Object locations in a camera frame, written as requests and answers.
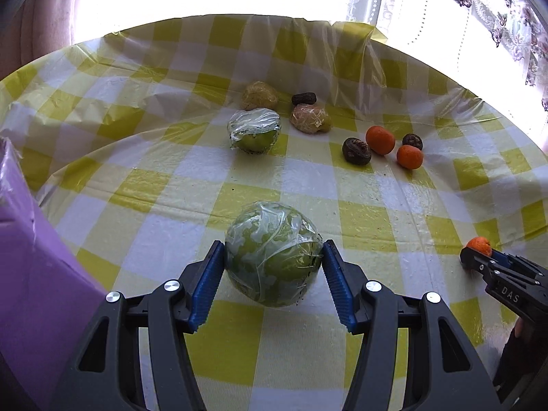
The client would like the yellow white checkered tablecloth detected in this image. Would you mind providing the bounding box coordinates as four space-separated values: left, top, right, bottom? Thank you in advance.
1 15 547 410

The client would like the dark mangosteen back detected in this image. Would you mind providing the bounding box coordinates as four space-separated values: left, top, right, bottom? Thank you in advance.
291 92 317 106

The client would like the wrapped yellow fruit right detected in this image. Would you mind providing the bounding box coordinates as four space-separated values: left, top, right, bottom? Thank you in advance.
290 104 333 135

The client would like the dark mangosteen near tangerines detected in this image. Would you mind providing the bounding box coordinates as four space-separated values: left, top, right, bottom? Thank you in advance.
401 133 424 150

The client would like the purple storage box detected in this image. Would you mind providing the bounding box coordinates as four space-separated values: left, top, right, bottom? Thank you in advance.
1 138 105 410

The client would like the green fruit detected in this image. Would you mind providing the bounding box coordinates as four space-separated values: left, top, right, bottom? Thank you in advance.
225 201 323 308
227 108 281 154

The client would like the dark mangosteen front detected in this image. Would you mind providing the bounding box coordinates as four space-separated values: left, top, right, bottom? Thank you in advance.
342 137 372 166

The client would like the floral lace curtain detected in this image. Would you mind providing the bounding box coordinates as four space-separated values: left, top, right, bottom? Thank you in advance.
348 0 547 109

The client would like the wrapped yellow fruit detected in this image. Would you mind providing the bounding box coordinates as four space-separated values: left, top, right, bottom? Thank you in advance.
240 81 279 110
290 104 333 135

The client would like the large orange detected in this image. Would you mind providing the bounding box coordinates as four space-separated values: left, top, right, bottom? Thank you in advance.
466 236 492 257

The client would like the wrapped yellow fruit left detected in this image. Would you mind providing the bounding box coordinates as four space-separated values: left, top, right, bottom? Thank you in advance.
240 81 279 110

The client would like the small tangerine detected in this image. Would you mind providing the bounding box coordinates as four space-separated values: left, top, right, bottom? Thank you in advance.
365 125 396 156
397 145 424 170

